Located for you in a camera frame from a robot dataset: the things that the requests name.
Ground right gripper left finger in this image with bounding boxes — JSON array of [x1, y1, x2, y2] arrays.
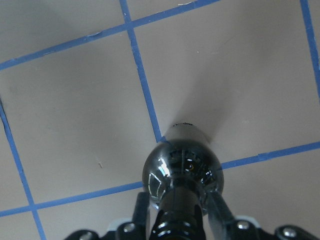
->
[[117, 192, 150, 240]]

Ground dark wine bottle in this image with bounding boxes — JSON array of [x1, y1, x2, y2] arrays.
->
[[141, 121, 225, 240]]

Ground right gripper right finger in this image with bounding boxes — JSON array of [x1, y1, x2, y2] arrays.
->
[[207, 192, 261, 240]]

